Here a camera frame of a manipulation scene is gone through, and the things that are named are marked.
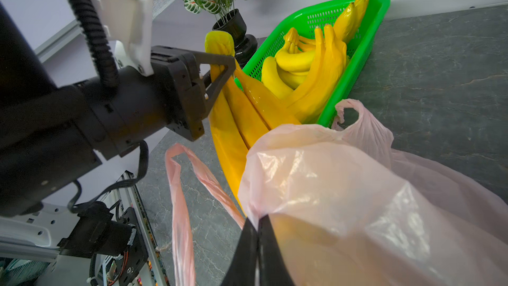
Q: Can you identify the orange banana pair in basket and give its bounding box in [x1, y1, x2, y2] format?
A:
[282, 25, 347, 124]

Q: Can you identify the yellow banana bunch in basket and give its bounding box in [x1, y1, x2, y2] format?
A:
[261, 0, 369, 100]

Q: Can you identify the orange-yellow banana bunch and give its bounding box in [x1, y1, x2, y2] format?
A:
[204, 30, 302, 207]

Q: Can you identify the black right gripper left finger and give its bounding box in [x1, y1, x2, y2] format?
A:
[221, 219, 258, 286]

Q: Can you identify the green plastic basket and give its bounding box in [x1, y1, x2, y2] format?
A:
[243, 0, 391, 127]

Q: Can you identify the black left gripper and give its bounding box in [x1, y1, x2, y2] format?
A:
[149, 45, 238, 142]

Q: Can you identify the black ceramic vase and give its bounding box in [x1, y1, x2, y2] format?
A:
[212, 9, 258, 67]

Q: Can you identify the black corrugated cable conduit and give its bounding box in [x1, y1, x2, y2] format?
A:
[49, 0, 120, 90]

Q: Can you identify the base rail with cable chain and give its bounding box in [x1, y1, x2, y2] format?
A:
[1, 187, 169, 285]

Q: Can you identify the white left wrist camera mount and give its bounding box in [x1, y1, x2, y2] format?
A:
[91, 0, 155, 77]

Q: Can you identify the pink plastic bag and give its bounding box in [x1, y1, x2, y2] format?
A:
[165, 99, 507, 285]

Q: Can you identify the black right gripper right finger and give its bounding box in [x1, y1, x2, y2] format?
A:
[258, 215, 294, 286]

